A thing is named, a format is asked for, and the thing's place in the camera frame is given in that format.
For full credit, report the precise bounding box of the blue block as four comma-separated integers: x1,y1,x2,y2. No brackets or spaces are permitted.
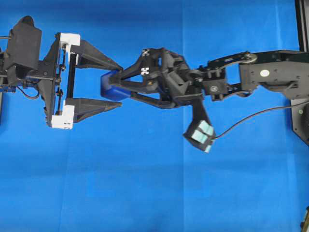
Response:
100,71,131,102

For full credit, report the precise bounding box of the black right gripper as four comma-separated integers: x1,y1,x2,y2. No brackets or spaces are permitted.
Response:
112,48,204,109

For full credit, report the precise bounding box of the black right camera cable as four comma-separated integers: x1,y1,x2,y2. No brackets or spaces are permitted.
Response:
212,101,309,140

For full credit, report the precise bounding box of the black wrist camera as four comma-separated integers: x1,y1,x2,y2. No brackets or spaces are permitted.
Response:
183,100,216,153
2,15,43,87

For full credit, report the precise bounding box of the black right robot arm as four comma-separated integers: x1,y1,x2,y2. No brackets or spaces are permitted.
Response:
109,48,309,109

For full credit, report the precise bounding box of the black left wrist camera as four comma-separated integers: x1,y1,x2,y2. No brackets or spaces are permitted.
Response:
2,15,43,87

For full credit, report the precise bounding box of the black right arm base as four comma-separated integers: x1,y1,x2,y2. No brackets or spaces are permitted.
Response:
290,0,309,145

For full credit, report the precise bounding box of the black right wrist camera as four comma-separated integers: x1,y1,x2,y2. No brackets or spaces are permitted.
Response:
183,100,216,153

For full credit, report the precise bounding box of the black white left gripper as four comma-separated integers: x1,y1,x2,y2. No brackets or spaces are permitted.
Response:
37,32,123,130

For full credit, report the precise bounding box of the dark object bottom right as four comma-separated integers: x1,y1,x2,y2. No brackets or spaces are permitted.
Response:
300,206,309,232

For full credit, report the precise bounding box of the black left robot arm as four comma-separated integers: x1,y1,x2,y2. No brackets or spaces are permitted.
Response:
0,29,122,130

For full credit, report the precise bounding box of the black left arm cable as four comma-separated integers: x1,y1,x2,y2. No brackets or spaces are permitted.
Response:
0,35,41,100

